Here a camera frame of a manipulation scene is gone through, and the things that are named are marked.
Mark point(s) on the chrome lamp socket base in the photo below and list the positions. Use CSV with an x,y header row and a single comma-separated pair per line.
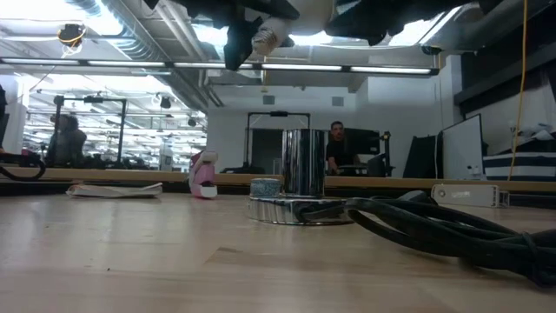
x,y
304,165

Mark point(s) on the black monitor on arm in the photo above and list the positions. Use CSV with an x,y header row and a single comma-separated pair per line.
x,y
369,141

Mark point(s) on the long ceiling light strip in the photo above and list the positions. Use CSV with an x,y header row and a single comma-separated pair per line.
x,y
304,67

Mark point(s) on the person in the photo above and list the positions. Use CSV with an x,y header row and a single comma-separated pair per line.
x,y
65,139
341,152

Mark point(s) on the blue tape roll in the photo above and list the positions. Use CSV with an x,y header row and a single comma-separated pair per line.
x,y
265,188

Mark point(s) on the white board panel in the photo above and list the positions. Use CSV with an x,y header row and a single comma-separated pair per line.
x,y
462,148

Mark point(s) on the light brown wooden desk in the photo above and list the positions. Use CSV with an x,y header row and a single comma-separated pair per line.
x,y
130,176

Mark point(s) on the navy white striped box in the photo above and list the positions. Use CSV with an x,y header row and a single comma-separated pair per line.
x,y
521,167

